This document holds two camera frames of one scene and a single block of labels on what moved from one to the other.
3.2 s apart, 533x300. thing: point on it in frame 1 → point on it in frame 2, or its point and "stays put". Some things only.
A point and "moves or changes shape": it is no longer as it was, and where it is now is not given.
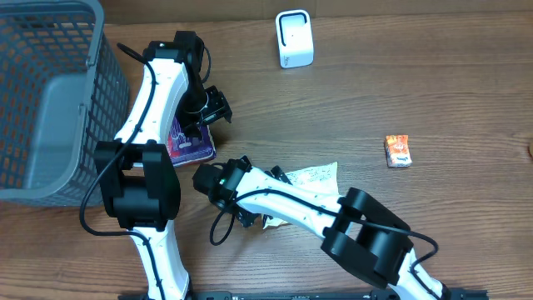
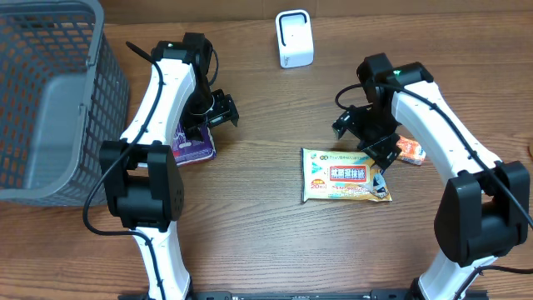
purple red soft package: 186,151 stays put
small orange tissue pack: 397,152 moves or changes shape
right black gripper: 248,217 → 386,151
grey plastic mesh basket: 63,89 stays put
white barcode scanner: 295,38 stays put
